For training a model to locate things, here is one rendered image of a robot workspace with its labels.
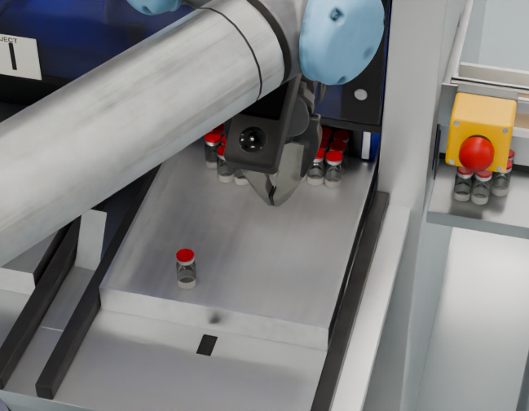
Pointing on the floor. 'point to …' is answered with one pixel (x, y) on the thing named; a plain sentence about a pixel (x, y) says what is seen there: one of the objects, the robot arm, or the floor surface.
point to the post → (407, 174)
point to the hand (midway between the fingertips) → (271, 199)
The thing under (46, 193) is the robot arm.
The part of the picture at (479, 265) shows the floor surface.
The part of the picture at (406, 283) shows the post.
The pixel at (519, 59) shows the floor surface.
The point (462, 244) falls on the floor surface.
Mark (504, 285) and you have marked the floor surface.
